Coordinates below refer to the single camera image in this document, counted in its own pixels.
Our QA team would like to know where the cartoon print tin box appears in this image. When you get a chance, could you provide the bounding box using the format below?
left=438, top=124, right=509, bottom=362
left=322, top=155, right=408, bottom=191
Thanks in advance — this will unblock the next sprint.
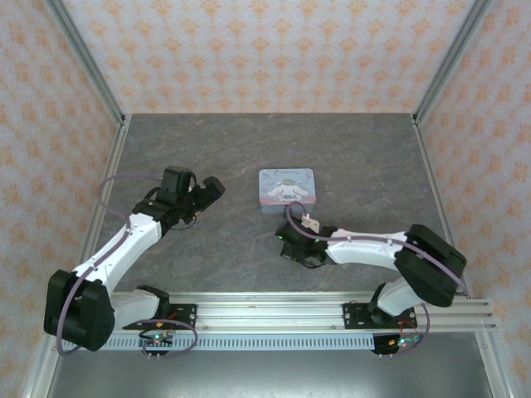
left=257, top=167, right=319, bottom=216

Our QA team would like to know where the grey metal sheet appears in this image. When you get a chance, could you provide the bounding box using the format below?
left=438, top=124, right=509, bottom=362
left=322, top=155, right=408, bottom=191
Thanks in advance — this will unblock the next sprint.
left=45, top=350, right=494, bottom=398

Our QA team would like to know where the small circuit board with LEDs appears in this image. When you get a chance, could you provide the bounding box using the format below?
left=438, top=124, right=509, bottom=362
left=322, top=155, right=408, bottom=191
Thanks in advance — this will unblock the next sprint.
left=373, top=331, right=424, bottom=360
left=139, top=329, right=175, bottom=360

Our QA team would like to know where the aluminium table side rail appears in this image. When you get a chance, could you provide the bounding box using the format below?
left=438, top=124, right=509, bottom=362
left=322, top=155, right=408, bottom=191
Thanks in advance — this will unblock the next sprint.
left=412, top=115, right=472, bottom=298
left=66, top=115, right=133, bottom=299

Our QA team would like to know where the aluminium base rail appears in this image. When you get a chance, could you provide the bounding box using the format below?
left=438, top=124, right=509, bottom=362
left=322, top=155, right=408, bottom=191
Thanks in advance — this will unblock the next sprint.
left=110, top=291, right=497, bottom=332

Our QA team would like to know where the slotted grey cable duct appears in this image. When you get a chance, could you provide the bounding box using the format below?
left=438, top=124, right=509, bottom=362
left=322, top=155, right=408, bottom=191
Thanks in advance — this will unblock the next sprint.
left=101, top=334, right=378, bottom=352

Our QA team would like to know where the aluminium frame post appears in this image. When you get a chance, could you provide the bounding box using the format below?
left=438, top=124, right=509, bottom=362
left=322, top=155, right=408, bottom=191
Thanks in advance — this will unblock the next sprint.
left=412, top=0, right=494, bottom=125
left=43, top=0, right=128, bottom=125

